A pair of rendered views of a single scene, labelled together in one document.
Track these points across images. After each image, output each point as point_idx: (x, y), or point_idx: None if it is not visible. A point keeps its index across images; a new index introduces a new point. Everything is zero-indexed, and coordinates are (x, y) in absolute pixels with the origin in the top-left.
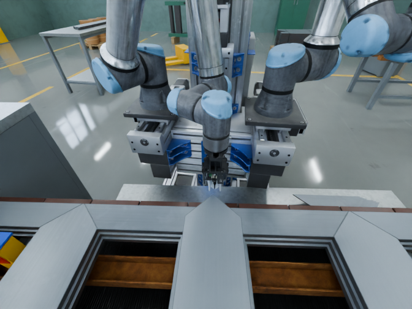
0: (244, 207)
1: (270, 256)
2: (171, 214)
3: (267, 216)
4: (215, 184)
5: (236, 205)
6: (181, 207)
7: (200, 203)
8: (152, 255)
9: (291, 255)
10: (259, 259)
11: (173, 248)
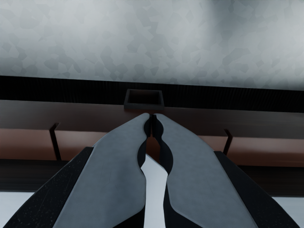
0: (245, 149)
1: (240, 95)
2: (4, 213)
3: (303, 214)
4: (155, 139)
5: (223, 141)
6: (26, 195)
7: (96, 135)
8: (41, 92)
9: (275, 95)
10: (221, 98)
11: (73, 80)
